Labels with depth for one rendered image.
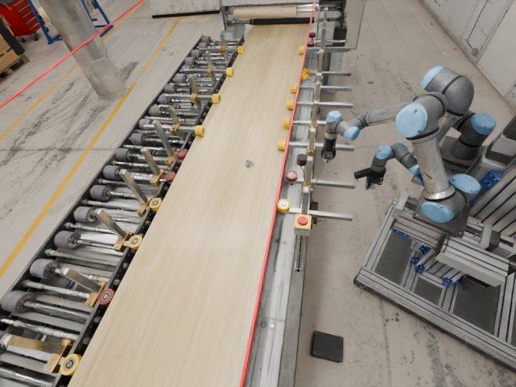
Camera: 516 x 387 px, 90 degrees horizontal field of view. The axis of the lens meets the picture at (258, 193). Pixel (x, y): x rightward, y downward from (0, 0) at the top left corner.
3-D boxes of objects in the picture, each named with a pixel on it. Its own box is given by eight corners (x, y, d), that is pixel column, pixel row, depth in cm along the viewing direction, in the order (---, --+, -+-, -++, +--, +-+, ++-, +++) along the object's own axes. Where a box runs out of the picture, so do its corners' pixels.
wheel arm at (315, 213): (351, 217, 159) (352, 213, 156) (351, 222, 157) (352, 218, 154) (281, 210, 167) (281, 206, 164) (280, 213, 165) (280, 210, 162)
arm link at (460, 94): (494, 87, 108) (423, 174, 142) (471, 76, 114) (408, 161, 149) (479, 88, 103) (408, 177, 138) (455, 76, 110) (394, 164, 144)
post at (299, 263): (302, 263, 156) (307, 225, 120) (302, 271, 153) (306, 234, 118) (295, 262, 157) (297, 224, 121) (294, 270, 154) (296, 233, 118)
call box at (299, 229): (310, 224, 121) (311, 215, 115) (309, 237, 117) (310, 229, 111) (295, 222, 123) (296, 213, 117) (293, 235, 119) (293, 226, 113)
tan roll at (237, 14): (339, 13, 316) (341, 1, 306) (339, 17, 309) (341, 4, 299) (228, 16, 343) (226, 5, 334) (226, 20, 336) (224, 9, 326)
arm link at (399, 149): (411, 159, 148) (395, 166, 146) (396, 147, 154) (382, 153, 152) (416, 149, 142) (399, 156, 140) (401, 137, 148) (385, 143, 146)
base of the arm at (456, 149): (479, 147, 155) (489, 134, 147) (474, 163, 148) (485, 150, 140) (451, 140, 161) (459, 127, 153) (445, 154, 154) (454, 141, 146)
